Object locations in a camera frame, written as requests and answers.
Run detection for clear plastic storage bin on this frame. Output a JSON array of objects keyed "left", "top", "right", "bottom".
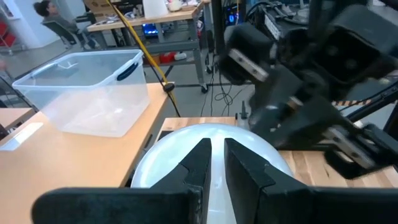
[{"left": 11, "top": 49, "right": 150, "bottom": 138}]

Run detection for white label strip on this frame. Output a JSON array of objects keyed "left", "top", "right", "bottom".
[{"left": 0, "top": 122, "right": 44, "bottom": 152}]

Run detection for grey office chair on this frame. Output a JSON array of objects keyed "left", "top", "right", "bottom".
[{"left": 42, "top": 20, "right": 90, "bottom": 50}]

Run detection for person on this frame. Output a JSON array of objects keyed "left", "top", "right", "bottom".
[{"left": 33, "top": 0, "right": 94, "bottom": 50}]

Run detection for black aluminium table frame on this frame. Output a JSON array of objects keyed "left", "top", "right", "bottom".
[{"left": 211, "top": 0, "right": 225, "bottom": 57}]

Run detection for wooden workbench grey legs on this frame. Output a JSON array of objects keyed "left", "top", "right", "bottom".
[{"left": 86, "top": 0, "right": 210, "bottom": 94}]

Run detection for white container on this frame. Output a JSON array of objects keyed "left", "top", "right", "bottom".
[{"left": 142, "top": 0, "right": 169, "bottom": 19}]

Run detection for cardboard box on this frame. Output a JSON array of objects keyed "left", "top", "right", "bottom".
[{"left": 83, "top": 0, "right": 110, "bottom": 14}]

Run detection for red and white box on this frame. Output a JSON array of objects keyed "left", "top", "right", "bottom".
[{"left": 160, "top": 51, "right": 188, "bottom": 65}]

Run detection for small light wooden desk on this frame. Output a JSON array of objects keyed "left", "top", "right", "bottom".
[{"left": 0, "top": 107, "right": 35, "bottom": 131}]

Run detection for white globe lightbulb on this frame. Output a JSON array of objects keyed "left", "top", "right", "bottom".
[{"left": 130, "top": 123, "right": 295, "bottom": 224}]

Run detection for red cabinet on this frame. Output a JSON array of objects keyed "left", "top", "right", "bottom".
[{"left": 0, "top": 21, "right": 17, "bottom": 48}]

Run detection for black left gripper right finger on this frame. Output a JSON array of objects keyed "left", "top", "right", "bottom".
[{"left": 224, "top": 138, "right": 398, "bottom": 224}]

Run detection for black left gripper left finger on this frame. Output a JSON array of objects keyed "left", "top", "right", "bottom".
[{"left": 30, "top": 138, "right": 213, "bottom": 224}]

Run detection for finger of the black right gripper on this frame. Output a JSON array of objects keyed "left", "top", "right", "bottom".
[
  {"left": 248, "top": 102, "right": 330, "bottom": 149},
  {"left": 257, "top": 67, "right": 312, "bottom": 103}
]

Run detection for blue-lit device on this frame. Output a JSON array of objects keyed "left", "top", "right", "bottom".
[{"left": 142, "top": 23, "right": 160, "bottom": 39}]

